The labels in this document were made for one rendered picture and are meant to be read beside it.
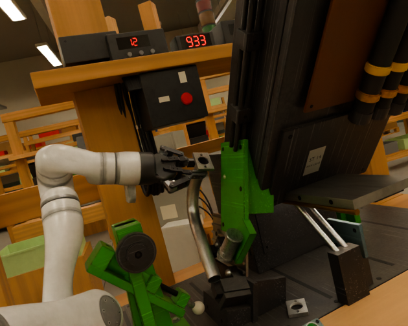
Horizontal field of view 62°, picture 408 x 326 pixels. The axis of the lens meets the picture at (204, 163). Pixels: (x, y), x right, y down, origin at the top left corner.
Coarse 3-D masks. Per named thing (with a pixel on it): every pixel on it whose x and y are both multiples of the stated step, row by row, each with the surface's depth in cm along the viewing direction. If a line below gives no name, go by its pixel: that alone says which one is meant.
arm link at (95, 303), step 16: (32, 304) 43; (48, 304) 45; (64, 304) 47; (80, 304) 49; (96, 304) 52; (112, 304) 55; (0, 320) 37; (16, 320) 38; (32, 320) 40; (48, 320) 42; (64, 320) 45; (80, 320) 47; (96, 320) 50; (112, 320) 53
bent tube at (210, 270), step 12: (192, 156) 81; (204, 156) 81; (204, 168) 78; (192, 180) 83; (192, 192) 85; (192, 204) 85; (192, 216) 84; (192, 228) 83; (204, 240) 79; (204, 252) 77; (204, 264) 76; (216, 264) 76; (216, 276) 75
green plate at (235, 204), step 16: (224, 144) 80; (240, 144) 73; (224, 160) 80; (240, 160) 73; (240, 176) 73; (224, 192) 80; (240, 192) 73; (256, 192) 74; (224, 208) 80; (240, 208) 73; (256, 208) 74; (272, 208) 76; (224, 224) 80
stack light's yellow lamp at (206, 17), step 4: (204, 12) 112; (208, 12) 112; (212, 12) 113; (200, 16) 113; (204, 16) 112; (208, 16) 112; (212, 16) 113; (200, 20) 114; (204, 20) 112; (208, 20) 112; (212, 20) 113; (204, 24) 113; (208, 24) 112
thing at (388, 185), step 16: (336, 176) 81; (352, 176) 77; (368, 176) 74; (384, 176) 70; (400, 176) 67; (288, 192) 77; (304, 192) 74; (320, 192) 70; (336, 192) 67; (352, 192) 64; (368, 192) 62; (384, 192) 63; (320, 208) 68; (336, 208) 64; (352, 208) 60
